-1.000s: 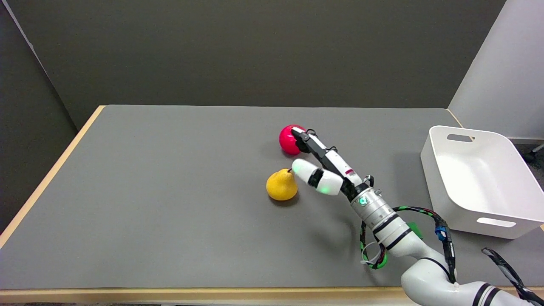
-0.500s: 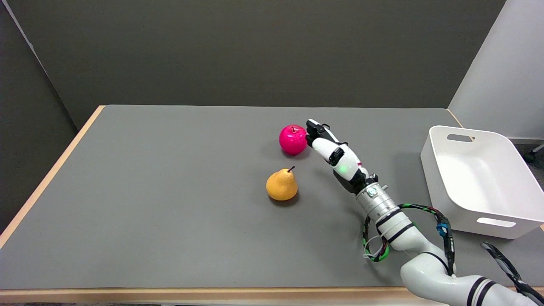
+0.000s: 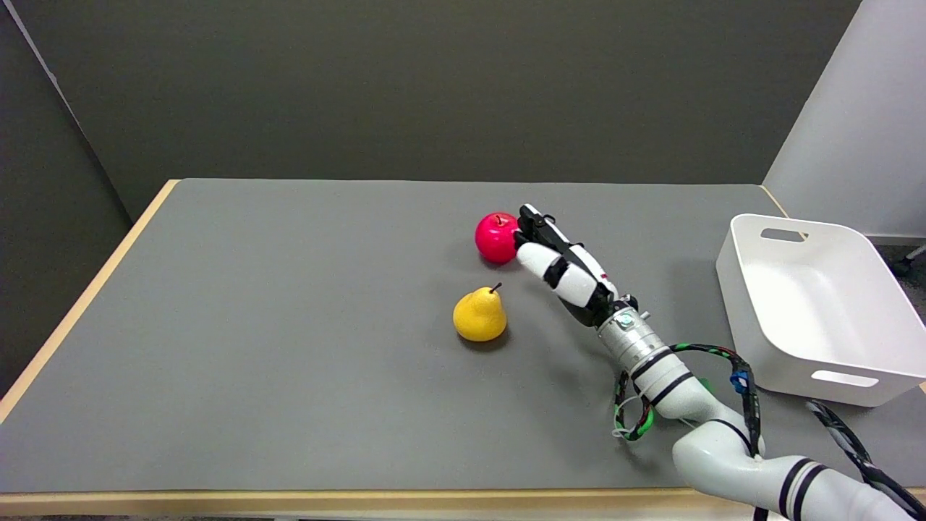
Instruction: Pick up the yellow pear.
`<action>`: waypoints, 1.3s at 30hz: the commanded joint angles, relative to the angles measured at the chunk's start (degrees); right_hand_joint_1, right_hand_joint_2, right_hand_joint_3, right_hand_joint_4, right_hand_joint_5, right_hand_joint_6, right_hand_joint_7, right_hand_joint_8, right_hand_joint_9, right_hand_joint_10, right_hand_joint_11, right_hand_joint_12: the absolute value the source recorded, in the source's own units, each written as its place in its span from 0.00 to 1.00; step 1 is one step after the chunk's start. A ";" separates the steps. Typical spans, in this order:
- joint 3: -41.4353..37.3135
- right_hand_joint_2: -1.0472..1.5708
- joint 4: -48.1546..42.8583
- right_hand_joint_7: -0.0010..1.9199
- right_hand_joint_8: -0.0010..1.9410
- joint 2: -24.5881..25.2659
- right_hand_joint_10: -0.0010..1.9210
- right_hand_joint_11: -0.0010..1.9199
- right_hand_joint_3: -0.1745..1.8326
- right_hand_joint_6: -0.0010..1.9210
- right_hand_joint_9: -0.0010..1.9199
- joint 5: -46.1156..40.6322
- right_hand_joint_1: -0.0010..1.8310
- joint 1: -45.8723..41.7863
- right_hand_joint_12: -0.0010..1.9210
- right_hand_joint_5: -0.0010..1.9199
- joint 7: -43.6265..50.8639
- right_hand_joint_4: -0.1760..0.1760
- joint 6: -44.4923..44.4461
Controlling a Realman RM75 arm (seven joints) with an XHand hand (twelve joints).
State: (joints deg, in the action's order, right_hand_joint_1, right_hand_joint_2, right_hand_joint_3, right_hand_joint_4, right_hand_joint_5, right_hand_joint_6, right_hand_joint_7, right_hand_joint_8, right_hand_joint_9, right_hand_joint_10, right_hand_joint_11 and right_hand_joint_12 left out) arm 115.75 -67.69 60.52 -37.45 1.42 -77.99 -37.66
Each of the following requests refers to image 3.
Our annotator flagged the white partition panel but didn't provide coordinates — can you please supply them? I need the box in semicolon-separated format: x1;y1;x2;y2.
763;0;926;240

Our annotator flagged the yellow pear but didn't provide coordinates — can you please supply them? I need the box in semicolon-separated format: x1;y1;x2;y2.
453;283;508;343

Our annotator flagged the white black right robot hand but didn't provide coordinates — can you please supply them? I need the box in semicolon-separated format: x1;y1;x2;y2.
513;203;639;329

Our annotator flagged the grey table mat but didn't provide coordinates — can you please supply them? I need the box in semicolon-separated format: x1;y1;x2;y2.
0;178;926;494

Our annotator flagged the red apple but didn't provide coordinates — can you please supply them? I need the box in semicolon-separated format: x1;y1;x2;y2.
475;212;523;264

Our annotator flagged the black cable with green marks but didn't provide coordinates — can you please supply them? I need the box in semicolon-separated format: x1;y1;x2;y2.
612;343;769;521

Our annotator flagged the black cable with grey stripes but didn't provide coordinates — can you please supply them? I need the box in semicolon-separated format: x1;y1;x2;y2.
805;399;926;518

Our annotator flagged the white plastic bin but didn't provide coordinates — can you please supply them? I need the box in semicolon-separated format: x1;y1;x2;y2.
715;213;926;407

